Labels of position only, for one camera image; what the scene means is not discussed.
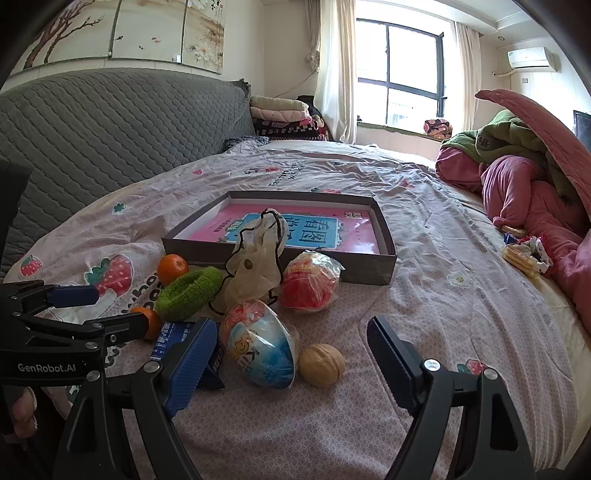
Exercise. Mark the blue toy egg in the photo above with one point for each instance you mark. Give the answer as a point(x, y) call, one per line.
point(258, 346)

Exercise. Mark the green blanket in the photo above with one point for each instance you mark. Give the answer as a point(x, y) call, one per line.
point(508, 134)

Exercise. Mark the person's left hand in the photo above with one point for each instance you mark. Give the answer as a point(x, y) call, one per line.
point(24, 413)

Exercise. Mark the grey cardboard box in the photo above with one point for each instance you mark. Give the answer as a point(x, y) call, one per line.
point(369, 270)

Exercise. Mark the green hair scrunchie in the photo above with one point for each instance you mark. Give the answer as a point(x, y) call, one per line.
point(184, 295)

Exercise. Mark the dark patterned cloth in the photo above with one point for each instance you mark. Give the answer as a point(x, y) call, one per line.
point(244, 142)

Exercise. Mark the stack of folded blankets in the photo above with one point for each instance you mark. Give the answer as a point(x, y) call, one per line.
point(281, 117)

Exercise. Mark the white air conditioner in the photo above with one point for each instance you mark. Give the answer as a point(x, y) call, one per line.
point(531, 57)

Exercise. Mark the black screen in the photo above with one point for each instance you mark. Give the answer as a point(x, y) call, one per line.
point(582, 123)

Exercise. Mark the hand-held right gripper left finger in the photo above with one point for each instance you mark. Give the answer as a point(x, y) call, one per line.
point(184, 364)

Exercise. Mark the floral cushion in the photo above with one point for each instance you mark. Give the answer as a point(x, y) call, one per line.
point(437, 128)

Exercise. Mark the pink book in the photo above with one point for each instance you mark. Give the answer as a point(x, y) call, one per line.
point(217, 221)

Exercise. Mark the floral wall painting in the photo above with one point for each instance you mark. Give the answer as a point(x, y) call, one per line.
point(138, 32)

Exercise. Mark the red toy egg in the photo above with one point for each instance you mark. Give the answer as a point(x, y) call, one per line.
point(307, 288)

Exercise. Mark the walnut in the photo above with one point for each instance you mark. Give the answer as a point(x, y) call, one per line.
point(322, 365)

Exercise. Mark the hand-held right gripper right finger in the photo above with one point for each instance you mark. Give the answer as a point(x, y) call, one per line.
point(392, 355)

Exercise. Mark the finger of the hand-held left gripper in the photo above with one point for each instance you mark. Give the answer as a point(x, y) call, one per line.
point(124, 327)
point(76, 296)

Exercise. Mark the cream curtain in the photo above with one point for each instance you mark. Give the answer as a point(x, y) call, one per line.
point(334, 69)
point(468, 78)

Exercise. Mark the beige cloth pouch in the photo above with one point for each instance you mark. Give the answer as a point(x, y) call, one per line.
point(251, 267)

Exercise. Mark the blue packet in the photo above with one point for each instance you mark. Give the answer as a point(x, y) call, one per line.
point(173, 337)

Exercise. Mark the black framed window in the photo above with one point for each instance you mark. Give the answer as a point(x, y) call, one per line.
point(411, 60)

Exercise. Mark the small orange biscuit packet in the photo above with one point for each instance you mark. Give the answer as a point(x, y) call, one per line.
point(512, 229)

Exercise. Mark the strawberry print bed sheet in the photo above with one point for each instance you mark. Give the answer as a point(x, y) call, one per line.
point(438, 277)

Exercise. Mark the pink quilt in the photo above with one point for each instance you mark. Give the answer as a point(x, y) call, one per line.
point(521, 194)

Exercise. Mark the yellow biscuit packet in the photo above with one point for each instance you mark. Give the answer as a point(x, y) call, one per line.
point(519, 261)

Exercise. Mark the grey quilted headboard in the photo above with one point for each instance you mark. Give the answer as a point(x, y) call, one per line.
point(106, 124)

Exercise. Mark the orange tangerine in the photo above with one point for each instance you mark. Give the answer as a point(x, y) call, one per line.
point(152, 325)
point(172, 268)

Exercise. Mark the small blue wrapper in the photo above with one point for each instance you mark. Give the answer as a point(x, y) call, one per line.
point(509, 239)

